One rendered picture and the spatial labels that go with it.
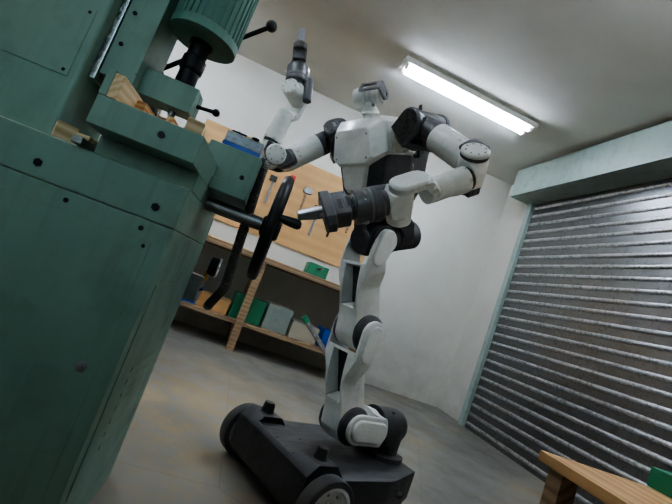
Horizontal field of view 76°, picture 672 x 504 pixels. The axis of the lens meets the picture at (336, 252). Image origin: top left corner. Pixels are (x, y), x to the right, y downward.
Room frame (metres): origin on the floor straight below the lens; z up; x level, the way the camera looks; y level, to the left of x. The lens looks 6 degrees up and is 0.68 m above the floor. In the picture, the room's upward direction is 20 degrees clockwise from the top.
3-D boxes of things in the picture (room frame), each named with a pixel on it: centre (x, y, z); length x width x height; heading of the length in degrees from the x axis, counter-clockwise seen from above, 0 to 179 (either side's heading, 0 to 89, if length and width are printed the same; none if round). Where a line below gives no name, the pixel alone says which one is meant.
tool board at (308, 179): (4.35, 0.68, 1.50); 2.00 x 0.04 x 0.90; 102
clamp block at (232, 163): (1.12, 0.33, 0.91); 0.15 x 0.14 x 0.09; 8
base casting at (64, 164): (1.06, 0.64, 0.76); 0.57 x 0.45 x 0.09; 98
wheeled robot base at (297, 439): (1.71, -0.26, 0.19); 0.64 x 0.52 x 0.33; 128
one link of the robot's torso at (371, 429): (1.73, -0.29, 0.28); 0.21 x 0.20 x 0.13; 128
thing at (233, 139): (1.13, 0.33, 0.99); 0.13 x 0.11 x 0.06; 8
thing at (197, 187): (1.09, 0.46, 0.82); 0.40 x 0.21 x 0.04; 8
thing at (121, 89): (1.09, 0.54, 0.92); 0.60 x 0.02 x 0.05; 8
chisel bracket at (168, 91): (1.08, 0.54, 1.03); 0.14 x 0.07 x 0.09; 98
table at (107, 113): (1.11, 0.42, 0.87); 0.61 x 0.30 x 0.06; 8
